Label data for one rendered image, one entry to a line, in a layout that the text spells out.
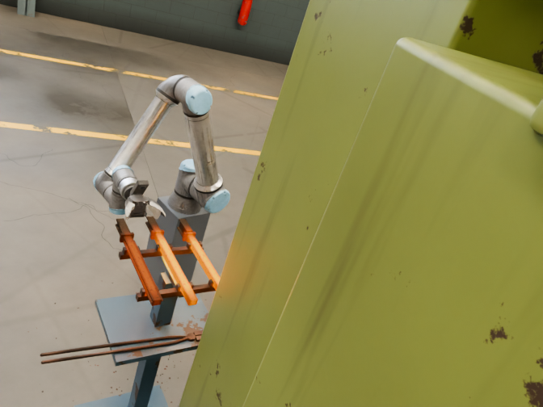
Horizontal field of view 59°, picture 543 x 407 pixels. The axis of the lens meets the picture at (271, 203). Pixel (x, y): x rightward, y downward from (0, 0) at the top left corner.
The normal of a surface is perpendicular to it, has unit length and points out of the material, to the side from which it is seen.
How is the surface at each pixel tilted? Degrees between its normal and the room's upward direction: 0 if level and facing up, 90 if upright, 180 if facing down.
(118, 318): 0
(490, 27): 90
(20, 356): 0
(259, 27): 90
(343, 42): 90
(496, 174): 90
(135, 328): 0
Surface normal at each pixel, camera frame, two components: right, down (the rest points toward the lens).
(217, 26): 0.36, 0.55
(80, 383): 0.29, -0.83
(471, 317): -0.89, -0.05
